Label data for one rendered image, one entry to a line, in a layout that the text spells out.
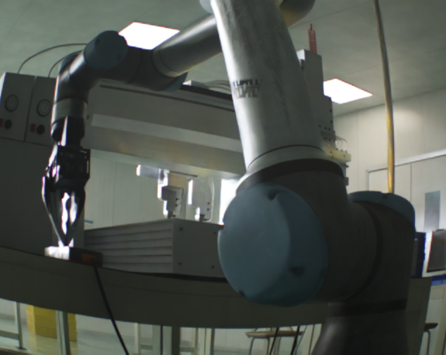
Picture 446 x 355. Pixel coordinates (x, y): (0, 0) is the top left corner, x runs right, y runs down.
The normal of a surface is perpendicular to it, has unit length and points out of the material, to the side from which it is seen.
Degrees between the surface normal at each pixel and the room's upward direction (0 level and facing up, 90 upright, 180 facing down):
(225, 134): 90
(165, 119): 90
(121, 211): 90
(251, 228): 97
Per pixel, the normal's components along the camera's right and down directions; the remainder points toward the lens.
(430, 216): -0.84, -0.14
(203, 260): 0.55, -0.13
